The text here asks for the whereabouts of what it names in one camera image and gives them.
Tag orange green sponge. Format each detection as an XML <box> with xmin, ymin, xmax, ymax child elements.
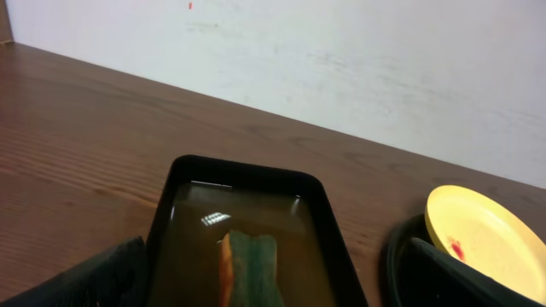
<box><xmin>218</xmin><ymin>230</ymin><xmax>284</xmax><ymax>307</ymax></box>

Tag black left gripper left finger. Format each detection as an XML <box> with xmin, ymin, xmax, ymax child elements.
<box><xmin>1</xmin><ymin>237</ymin><xmax>148</xmax><ymax>307</ymax></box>

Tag black round tray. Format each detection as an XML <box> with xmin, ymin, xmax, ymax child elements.
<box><xmin>378</xmin><ymin>213</ymin><xmax>432</xmax><ymax>307</ymax></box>

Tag black rectangular water tray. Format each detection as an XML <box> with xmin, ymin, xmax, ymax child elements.
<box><xmin>146</xmin><ymin>155</ymin><xmax>367</xmax><ymax>306</ymax></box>

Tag yellow plate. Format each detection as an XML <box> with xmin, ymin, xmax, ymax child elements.
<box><xmin>424</xmin><ymin>185</ymin><xmax>545</xmax><ymax>304</ymax></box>

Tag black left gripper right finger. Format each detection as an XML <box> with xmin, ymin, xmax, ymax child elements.
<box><xmin>398</xmin><ymin>238</ymin><xmax>541</xmax><ymax>307</ymax></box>

